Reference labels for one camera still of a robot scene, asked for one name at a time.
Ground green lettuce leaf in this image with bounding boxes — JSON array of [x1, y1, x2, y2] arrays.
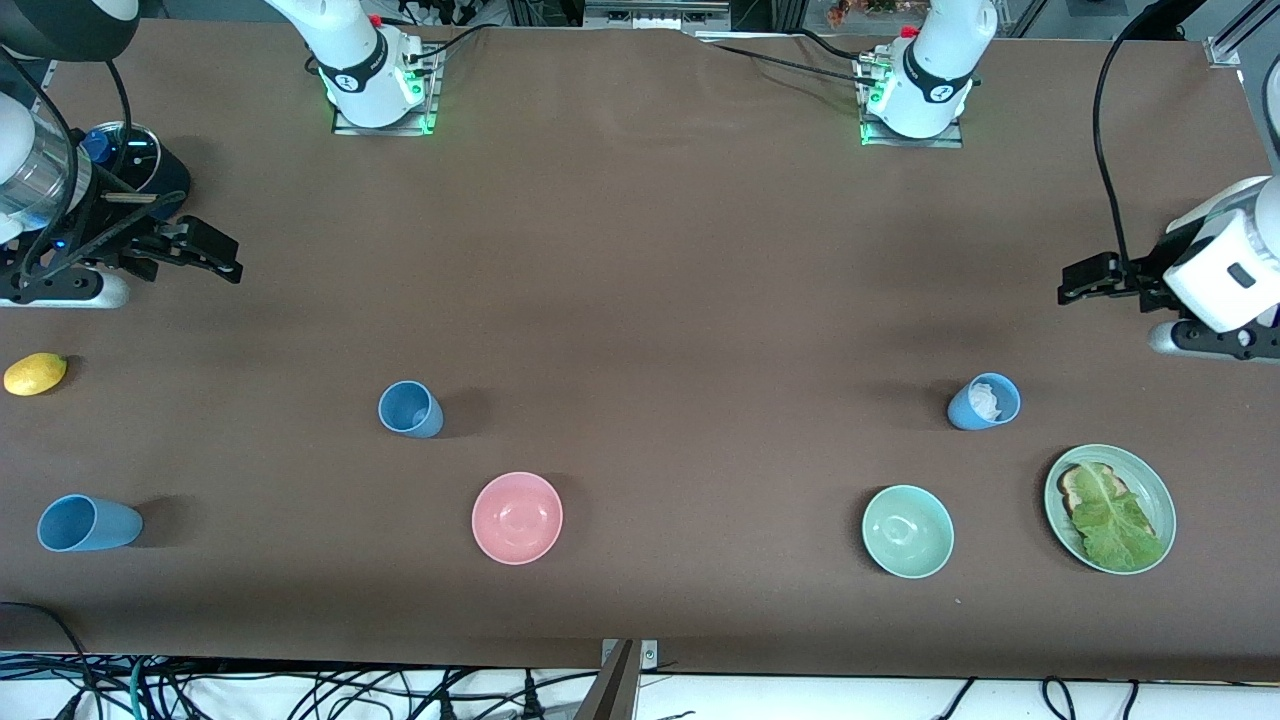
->
[[1072, 462, 1167, 573]]

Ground aluminium corner extrusion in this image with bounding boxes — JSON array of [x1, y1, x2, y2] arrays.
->
[[1205, 0, 1280, 69]]

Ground mint green bowl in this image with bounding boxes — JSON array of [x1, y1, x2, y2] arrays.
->
[[862, 485, 955, 579]]

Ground blue plastic cup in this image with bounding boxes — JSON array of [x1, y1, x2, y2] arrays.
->
[[37, 494, 143, 553], [947, 372, 1022, 432], [378, 380, 445, 439]]

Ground dark angled bar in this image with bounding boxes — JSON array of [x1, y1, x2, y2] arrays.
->
[[573, 640, 642, 720]]

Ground tangled black floor cables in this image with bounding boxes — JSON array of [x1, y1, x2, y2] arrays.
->
[[0, 655, 601, 720]]

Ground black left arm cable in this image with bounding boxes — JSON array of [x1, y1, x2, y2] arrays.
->
[[1093, 0, 1191, 276]]

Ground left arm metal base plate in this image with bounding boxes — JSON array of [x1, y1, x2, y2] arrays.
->
[[857, 55, 967, 149]]

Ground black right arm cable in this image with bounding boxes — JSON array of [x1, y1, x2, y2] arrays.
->
[[0, 45, 136, 286]]

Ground toast slice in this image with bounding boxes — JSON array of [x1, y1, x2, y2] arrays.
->
[[1058, 462, 1159, 546]]

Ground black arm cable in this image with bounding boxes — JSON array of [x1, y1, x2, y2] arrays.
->
[[1093, 0, 1191, 276], [0, 45, 136, 286]]

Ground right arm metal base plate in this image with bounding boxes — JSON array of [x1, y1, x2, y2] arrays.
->
[[331, 45, 441, 137]]

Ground pink bowl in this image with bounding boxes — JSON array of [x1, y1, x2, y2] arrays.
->
[[471, 471, 564, 566]]

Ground aluminium frame rail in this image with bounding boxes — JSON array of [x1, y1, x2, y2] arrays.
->
[[583, 0, 733, 31]]

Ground black base cable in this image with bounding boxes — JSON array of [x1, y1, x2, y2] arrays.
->
[[698, 40, 873, 87], [405, 22, 503, 77], [795, 28, 883, 63]]

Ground green plate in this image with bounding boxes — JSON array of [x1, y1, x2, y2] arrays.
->
[[1044, 444, 1177, 575]]

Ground yellow lemon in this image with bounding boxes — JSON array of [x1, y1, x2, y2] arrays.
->
[[3, 352, 68, 397]]

